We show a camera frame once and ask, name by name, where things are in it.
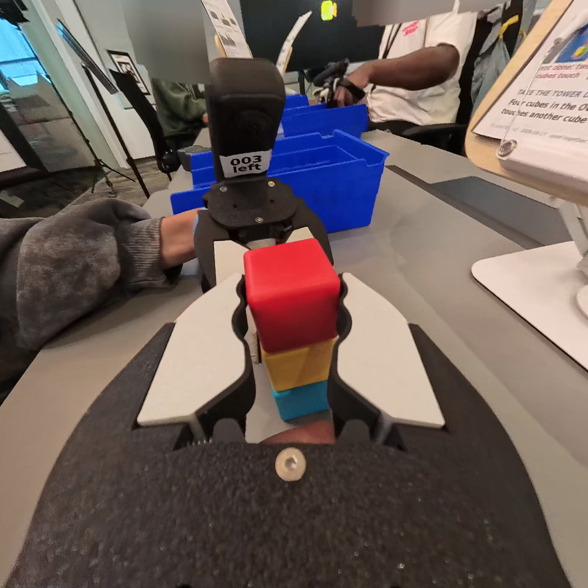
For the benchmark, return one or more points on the black display screen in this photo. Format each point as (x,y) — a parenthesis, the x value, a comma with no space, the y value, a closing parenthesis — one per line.
(271,27)

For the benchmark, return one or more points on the red cube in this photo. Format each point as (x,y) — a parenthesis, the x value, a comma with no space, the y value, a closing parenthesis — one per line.
(294,294)

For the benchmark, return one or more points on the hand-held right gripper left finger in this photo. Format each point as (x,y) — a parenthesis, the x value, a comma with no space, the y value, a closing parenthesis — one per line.
(197,367)

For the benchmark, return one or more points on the blue plastic bin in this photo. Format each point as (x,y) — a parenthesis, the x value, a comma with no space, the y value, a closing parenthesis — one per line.
(340,193)
(321,119)

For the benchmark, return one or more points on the black tripod stand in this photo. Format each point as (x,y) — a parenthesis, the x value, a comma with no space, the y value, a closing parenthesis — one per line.
(92,82)

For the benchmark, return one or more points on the printed instruction sheet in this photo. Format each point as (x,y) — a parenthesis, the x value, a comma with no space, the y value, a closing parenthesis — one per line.
(542,115)

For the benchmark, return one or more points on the black power adapter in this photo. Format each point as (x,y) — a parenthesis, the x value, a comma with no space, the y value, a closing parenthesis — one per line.
(189,155)

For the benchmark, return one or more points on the yellow cube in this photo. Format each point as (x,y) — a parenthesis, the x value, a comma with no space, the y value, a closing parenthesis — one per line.
(298,365)

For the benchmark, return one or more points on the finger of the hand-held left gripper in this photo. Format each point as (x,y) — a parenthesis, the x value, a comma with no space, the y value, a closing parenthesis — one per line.
(229,262)

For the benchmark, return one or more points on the wooden board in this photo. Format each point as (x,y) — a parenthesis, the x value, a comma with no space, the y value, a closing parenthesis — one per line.
(487,151)

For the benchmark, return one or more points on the light blue cube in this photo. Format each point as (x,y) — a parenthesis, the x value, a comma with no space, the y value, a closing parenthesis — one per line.
(303,399)

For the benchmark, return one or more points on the person's left hand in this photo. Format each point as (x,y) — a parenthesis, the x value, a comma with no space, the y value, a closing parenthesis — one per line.
(179,239)

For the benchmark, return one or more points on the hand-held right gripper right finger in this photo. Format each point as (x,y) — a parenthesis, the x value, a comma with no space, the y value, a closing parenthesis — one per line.
(386,367)

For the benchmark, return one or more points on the person's left forearm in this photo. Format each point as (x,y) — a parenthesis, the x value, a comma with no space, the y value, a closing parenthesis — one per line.
(69,266)

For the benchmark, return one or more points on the black office chair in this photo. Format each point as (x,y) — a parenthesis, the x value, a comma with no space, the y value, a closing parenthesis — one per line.
(142,115)

